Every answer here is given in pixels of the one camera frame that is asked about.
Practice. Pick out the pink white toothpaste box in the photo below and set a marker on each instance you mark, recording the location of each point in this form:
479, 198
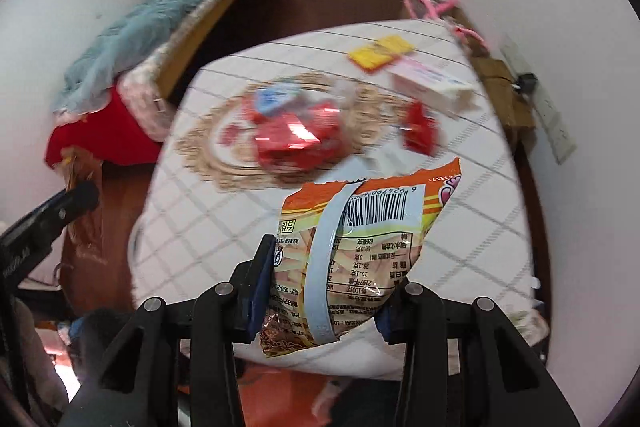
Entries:
432, 86

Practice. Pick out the light blue blanket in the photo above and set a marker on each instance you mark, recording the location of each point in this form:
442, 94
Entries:
120, 47

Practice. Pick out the pink checked quilt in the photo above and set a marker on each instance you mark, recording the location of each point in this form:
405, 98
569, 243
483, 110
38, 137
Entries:
145, 89

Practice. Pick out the white checked tablecloth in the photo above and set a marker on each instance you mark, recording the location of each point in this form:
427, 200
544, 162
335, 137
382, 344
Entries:
373, 154

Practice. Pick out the black power adapter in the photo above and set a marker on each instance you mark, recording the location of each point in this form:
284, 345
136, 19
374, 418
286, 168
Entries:
526, 84

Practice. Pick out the red shiny snack bag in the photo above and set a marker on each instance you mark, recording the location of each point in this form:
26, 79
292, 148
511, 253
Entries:
298, 125

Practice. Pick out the wooden bed frame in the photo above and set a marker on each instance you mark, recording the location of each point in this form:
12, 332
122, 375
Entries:
185, 43

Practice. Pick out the pink plastic hanger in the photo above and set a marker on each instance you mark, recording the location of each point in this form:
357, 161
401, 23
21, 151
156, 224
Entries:
450, 12

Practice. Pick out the red bed sheet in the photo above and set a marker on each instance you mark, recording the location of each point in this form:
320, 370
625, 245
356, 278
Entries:
111, 134

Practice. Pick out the yellow flat packet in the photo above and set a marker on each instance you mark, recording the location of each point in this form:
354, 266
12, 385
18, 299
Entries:
380, 53

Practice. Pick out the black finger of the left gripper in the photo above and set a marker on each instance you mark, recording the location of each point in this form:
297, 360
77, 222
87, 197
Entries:
34, 234

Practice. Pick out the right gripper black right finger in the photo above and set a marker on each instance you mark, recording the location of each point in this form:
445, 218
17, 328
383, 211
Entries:
415, 317

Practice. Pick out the small red wrapper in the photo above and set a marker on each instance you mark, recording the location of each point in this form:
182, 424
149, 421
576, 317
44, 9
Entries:
419, 129

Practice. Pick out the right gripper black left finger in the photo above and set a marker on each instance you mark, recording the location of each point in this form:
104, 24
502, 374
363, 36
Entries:
230, 312

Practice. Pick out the orange snack bag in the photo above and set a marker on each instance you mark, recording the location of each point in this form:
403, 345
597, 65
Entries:
342, 249

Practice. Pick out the brown cardboard box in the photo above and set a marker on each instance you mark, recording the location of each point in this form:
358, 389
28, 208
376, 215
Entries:
513, 111

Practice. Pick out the white power strip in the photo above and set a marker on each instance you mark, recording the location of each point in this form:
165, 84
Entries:
561, 142

